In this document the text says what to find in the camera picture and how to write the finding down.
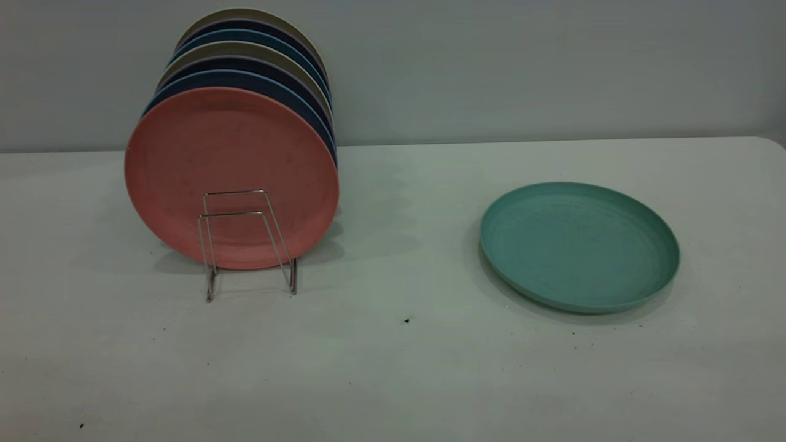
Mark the green round plate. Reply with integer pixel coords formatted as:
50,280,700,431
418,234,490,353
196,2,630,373
479,181,681,315

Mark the pink round plate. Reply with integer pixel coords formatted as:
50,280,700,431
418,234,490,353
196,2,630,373
124,86,340,271

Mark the beige round plate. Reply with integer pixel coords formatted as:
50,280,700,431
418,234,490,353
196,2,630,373
177,7,328,68
157,41,333,117

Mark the teal blue round plate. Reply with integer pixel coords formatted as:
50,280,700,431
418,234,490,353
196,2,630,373
167,28,332,102

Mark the dark blue round plate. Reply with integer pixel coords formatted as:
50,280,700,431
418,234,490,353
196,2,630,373
142,69,338,166

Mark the metal wire plate rack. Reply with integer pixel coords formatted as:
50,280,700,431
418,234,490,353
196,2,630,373
196,189,298,303

